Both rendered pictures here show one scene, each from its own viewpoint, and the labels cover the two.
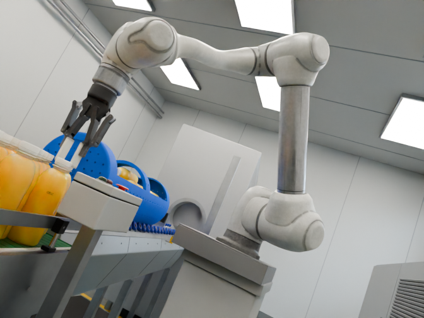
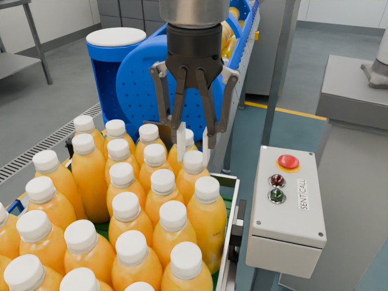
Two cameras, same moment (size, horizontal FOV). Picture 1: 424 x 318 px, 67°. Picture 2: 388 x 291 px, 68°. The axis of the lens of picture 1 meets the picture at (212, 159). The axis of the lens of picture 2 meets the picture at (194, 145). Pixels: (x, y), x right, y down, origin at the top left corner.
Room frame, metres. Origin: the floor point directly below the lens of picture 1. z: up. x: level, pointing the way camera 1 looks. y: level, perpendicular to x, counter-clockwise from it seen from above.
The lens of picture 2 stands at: (0.47, 0.34, 1.43)
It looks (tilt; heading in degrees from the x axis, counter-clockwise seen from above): 36 degrees down; 2
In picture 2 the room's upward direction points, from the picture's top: straight up
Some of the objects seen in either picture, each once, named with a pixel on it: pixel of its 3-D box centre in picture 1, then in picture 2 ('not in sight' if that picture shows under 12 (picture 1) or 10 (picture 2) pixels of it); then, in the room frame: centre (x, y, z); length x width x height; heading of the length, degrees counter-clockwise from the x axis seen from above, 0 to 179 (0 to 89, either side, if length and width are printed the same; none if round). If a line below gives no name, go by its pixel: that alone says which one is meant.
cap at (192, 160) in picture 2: not in sight; (193, 162); (0.87, 0.36, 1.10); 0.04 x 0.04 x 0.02
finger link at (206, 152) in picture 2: (77, 155); (206, 146); (0.87, 0.34, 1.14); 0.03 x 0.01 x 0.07; 168
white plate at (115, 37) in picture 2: not in sight; (116, 36); (1.88, 0.76, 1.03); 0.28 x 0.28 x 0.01
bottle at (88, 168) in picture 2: not in sight; (94, 182); (0.92, 0.57, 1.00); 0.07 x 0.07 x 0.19
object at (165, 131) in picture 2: not in sight; (164, 142); (1.08, 0.44, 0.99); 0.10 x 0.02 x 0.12; 78
